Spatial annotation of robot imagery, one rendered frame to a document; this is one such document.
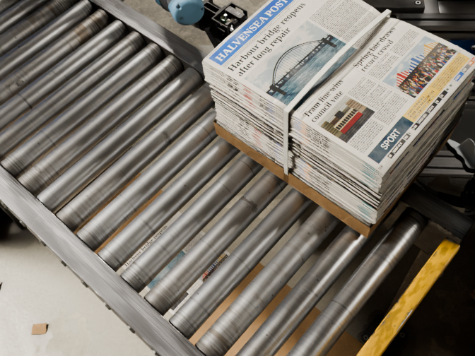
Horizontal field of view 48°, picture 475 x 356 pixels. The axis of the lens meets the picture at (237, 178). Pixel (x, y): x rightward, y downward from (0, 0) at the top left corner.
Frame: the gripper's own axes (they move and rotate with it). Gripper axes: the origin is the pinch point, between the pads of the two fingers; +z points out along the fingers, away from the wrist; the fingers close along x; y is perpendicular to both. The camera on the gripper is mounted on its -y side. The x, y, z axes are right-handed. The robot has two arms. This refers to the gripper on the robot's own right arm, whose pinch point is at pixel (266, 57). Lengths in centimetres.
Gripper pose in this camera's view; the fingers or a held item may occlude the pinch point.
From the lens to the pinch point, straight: 129.3
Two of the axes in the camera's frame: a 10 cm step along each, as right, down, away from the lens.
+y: -0.8, -5.1, -8.6
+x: 6.6, -6.7, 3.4
